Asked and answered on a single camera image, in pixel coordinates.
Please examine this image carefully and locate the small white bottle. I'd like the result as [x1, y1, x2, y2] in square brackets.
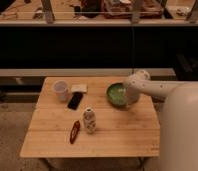
[83, 108, 96, 134]

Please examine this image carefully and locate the white translucent plastic cup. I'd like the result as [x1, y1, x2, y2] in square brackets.
[52, 80, 69, 102]

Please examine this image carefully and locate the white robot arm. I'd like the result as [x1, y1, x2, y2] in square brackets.
[123, 70, 198, 171]

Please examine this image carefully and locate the wooden folding table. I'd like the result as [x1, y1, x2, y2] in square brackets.
[20, 77, 159, 158]

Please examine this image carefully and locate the green ceramic bowl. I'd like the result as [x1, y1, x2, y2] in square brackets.
[106, 82, 126, 107]

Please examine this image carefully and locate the red chili pepper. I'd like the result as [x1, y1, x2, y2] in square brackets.
[70, 121, 80, 144]

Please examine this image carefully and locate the white sponge block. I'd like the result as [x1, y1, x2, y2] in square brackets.
[71, 84, 87, 93]

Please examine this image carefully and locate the long wooden shelf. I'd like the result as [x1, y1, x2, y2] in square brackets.
[0, 0, 198, 27]

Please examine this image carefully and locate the black smartphone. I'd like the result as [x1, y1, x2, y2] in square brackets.
[68, 92, 83, 110]

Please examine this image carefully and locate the red tray on shelf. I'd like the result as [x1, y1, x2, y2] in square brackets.
[103, 0, 163, 18]

